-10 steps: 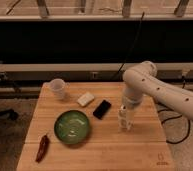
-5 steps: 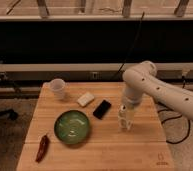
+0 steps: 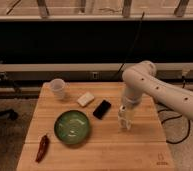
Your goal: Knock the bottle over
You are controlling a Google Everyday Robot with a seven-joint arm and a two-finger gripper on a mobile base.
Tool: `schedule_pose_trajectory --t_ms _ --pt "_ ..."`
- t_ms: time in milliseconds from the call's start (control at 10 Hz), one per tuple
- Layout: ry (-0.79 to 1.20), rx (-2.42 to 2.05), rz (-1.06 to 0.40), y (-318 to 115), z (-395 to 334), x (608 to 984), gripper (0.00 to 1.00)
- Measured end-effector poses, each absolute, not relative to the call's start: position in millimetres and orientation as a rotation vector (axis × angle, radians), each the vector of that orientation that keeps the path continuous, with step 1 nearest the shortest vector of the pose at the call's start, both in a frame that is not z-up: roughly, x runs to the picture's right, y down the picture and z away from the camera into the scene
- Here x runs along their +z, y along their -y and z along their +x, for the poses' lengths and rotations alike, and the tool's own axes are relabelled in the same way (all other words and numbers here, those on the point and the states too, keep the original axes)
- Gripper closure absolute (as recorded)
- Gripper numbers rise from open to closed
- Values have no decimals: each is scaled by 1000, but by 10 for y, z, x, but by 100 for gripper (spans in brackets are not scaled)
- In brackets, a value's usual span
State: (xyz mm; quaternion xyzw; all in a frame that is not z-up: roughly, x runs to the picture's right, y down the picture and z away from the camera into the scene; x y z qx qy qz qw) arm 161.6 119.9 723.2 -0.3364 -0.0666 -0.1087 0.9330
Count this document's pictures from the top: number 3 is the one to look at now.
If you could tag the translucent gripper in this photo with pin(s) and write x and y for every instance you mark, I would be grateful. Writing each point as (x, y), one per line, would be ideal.
(130, 112)

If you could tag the small white bottle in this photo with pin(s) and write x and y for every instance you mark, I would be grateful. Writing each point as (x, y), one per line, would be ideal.
(124, 118)

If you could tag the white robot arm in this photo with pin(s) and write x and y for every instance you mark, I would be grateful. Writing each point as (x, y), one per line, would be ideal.
(140, 78)

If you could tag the black smartphone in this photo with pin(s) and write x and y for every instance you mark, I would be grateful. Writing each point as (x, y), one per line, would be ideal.
(101, 109)

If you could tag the green ceramic bowl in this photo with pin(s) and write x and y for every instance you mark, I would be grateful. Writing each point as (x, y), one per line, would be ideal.
(72, 127)

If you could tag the clear plastic measuring cup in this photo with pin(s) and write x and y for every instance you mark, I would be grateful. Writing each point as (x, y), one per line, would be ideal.
(57, 86)

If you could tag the red chili pepper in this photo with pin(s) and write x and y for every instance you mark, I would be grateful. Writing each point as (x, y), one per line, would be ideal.
(43, 145)

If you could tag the black office chair base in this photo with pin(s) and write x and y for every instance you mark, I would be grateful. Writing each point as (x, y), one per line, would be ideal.
(10, 113)

